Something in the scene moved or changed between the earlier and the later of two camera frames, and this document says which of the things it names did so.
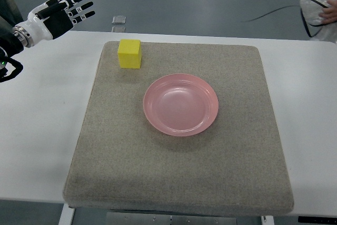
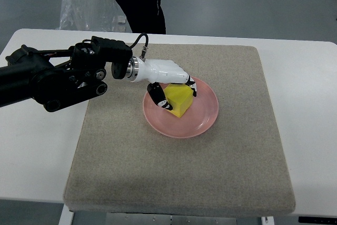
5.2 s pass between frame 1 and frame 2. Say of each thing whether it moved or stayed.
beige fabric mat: stayed
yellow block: moved
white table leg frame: stayed
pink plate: stayed
